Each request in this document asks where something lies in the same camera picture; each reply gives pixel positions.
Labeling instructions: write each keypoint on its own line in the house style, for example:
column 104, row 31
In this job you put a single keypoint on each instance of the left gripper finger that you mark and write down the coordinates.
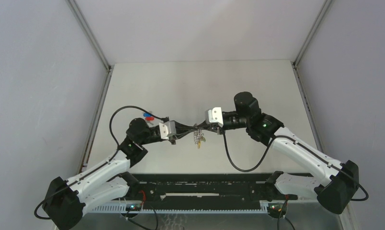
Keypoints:
column 183, row 127
column 180, row 135

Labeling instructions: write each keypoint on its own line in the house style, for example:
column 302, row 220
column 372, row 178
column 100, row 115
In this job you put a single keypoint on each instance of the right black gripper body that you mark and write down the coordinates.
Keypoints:
column 233, row 121

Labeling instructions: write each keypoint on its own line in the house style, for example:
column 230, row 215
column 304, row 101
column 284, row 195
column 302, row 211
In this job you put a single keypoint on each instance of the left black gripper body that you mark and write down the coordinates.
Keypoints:
column 152, row 137

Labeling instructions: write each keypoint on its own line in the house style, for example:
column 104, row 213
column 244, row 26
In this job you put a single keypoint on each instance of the silver keyring with chain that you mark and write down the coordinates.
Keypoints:
column 197, row 134

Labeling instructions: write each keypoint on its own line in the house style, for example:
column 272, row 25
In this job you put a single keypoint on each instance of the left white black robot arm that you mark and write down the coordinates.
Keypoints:
column 67, row 201

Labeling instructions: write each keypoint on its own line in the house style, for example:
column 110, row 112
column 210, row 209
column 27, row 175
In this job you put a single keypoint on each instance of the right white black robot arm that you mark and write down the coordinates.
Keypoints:
column 332, row 183

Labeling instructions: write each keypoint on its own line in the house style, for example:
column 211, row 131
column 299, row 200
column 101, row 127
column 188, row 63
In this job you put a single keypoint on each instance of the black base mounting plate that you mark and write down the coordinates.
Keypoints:
column 217, row 191

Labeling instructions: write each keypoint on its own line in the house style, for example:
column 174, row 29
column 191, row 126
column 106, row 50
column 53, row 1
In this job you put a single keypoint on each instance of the left green circuit board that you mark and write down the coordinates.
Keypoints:
column 133, row 207

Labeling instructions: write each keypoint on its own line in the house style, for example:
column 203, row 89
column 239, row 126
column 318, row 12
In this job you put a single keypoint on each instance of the green circuit board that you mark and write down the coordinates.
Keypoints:
column 276, row 208
column 133, row 207

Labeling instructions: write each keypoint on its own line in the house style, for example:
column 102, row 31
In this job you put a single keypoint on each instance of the right green circuit board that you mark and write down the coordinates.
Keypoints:
column 276, row 208

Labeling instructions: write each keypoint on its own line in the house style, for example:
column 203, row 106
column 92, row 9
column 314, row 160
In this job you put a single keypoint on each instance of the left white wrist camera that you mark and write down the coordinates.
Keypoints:
column 167, row 130

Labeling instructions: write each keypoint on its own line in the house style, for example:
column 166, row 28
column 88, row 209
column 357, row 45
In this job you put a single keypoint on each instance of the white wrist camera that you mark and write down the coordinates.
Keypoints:
column 214, row 116
column 167, row 130

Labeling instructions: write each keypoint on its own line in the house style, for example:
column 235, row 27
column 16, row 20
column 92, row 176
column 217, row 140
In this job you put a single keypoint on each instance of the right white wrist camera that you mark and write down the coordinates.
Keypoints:
column 214, row 116

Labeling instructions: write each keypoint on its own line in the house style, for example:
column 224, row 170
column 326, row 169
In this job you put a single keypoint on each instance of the right aluminium frame post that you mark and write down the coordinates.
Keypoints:
column 313, row 31

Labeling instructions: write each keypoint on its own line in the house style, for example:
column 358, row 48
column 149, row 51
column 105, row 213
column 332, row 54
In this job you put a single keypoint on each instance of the aluminium frame post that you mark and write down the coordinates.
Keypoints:
column 313, row 31
column 84, row 25

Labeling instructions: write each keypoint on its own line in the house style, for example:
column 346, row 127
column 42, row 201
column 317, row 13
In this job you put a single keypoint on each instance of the white slotted cable duct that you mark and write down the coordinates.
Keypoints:
column 109, row 208

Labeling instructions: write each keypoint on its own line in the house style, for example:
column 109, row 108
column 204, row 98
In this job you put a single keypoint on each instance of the left aluminium frame post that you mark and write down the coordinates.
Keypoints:
column 84, row 25

